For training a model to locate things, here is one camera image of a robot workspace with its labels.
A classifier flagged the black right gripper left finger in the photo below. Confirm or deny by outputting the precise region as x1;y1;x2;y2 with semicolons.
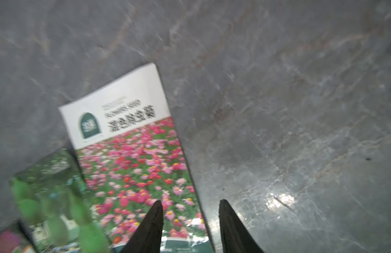
120;200;164;253

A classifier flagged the green vegetable seed packet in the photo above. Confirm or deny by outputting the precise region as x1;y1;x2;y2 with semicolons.
10;149;112;253

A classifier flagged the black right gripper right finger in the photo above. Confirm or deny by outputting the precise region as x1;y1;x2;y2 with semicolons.
219;199;264;253

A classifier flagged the red flower seed packet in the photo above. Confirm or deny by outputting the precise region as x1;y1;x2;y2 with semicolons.
59;63;213;253

